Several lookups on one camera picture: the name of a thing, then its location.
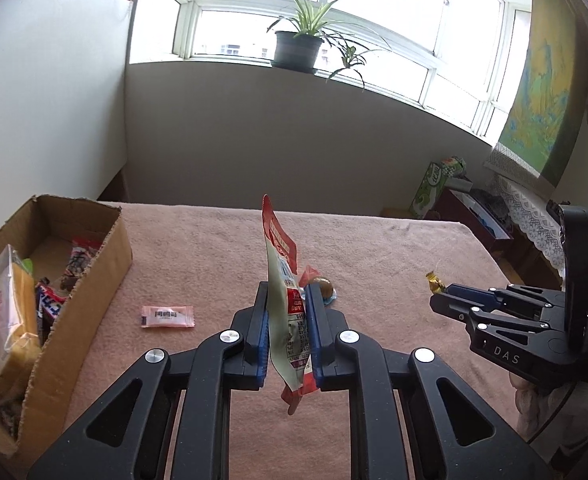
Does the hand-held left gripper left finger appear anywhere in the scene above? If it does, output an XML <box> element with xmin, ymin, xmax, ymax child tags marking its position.
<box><xmin>26</xmin><ymin>281</ymin><xmax>275</xmax><ymax>480</ymax></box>

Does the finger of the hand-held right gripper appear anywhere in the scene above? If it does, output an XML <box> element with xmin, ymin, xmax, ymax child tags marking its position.
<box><xmin>429</xmin><ymin>291</ymin><xmax>556</xmax><ymax>337</ymax></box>
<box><xmin>445</xmin><ymin>283</ymin><xmax>566</xmax><ymax>319</ymax></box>

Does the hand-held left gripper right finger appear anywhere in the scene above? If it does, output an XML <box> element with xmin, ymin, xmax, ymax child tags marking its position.
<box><xmin>304</xmin><ymin>282</ymin><xmax>557</xmax><ymax>480</ymax></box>

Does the red meat snack packet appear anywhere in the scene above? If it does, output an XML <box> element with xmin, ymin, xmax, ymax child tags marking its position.
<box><xmin>261</xmin><ymin>194</ymin><xmax>319</xmax><ymax>416</ymax></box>

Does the cardboard box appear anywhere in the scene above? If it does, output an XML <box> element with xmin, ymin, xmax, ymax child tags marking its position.
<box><xmin>0</xmin><ymin>194</ymin><xmax>133</xmax><ymax>456</ymax></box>

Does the small clear date packet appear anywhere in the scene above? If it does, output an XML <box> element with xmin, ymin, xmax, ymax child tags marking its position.
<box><xmin>58</xmin><ymin>237</ymin><xmax>104</xmax><ymax>293</ymax></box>

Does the blue red snack packet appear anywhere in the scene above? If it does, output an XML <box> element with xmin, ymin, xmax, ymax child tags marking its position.
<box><xmin>34</xmin><ymin>277</ymin><xmax>69</xmax><ymax>341</ymax></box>

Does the bagged sliced bread loaf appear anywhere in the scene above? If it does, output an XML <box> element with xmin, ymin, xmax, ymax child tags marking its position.
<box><xmin>0</xmin><ymin>244</ymin><xmax>42</xmax><ymax>401</ymax></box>

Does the person's right hand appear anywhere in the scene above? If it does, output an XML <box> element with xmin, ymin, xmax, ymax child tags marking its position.
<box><xmin>511</xmin><ymin>375</ymin><xmax>588</xmax><ymax>467</ymax></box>

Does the brown round wrapped snack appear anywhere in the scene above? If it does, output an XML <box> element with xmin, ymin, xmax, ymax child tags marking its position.
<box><xmin>299</xmin><ymin>265</ymin><xmax>337</xmax><ymax>307</ymax></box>

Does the dark wooden cabinet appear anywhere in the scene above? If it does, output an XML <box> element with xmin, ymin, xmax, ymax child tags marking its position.
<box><xmin>434</xmin><ymin>187</ymin><xmax>515</xmax><ymax>261</ymax></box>

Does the white lace cloth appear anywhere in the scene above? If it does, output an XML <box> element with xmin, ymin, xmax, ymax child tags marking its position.
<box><xmin>489</xmin><ymin>172</ymin><xmax>567</xmax><ymax>278</ymax></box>

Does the pink candy wrapper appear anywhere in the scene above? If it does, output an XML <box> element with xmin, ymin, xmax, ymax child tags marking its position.
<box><xmin>140</xmin><ymin>304</ymin><xmax>195</xmax><ymax>331</ymax></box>

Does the green carton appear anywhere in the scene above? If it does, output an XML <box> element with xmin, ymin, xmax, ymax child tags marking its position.
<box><xmin>408</xmin><ymin>156</ymin><xmax>467</xmax><ymax>220</ymax></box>

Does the pink table blanket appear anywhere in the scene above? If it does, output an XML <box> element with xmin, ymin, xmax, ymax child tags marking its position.
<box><xmin>24</xmin><ymin>201</ymin><xmax>540</xmax><ymax>480</ymax></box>

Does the potted spider plant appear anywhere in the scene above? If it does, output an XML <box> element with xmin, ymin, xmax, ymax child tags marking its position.
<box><xmin>266</xmin><ymin>0</ymin><xmax>392</xmax><ymax>91</ymax></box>

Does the white cabinet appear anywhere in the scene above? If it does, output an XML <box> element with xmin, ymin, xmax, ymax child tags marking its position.
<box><xmin>0</xmin><ymin>0</ymin><xmax>134</xmax><ymax>206</ymax></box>

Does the landscape wall scroll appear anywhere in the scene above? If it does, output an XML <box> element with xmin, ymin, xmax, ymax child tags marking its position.
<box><xmin>494</xmin><ymin>35</ymin><xmax>587</xmax><ymax>188</ymax></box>

